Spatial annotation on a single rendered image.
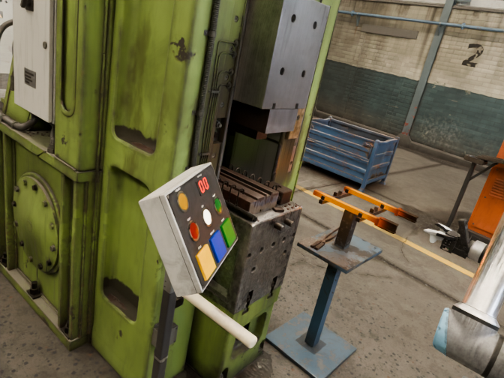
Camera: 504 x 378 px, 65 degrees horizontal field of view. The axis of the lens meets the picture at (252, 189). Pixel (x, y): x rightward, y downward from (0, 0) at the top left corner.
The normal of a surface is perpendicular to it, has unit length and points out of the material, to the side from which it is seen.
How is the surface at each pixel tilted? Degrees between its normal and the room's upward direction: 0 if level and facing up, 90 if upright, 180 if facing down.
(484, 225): 90
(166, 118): 89
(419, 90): 90
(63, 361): 0
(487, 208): 90
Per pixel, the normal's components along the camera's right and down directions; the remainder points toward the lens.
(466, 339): -0.46, -0.26
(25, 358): 0.19, -0.92
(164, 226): -0.25, 0.30
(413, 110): -0.71, 0.11
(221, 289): -0.28, -0.57
